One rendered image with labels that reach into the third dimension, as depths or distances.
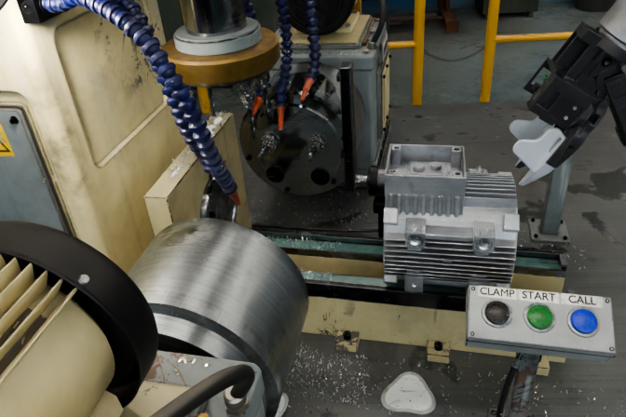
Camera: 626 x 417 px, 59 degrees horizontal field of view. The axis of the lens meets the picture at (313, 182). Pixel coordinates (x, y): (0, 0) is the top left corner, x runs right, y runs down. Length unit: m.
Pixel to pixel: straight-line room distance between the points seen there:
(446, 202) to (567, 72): 0.26
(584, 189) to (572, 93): 0.79
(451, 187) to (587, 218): 0.62
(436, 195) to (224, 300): 0.37
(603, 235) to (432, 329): 0.52
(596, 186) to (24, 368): 1.36
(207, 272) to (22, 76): 0.36
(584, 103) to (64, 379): 0.62
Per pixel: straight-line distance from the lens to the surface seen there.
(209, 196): 0.97
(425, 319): 1.00
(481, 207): 0.89
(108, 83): 0.96
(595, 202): 1.48
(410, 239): 0.85
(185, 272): 0.67
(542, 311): 0.75
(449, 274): 0.91
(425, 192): 0.86
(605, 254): 1.32
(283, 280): 0.72
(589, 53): 0.75
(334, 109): 1.10
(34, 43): 0.81
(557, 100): 0.75
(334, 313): 1.02
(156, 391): 0.55
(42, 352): 0.41
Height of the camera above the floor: 1.59
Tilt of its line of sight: 32 degrees down
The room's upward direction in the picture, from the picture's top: 5 degrees counter-clockwise
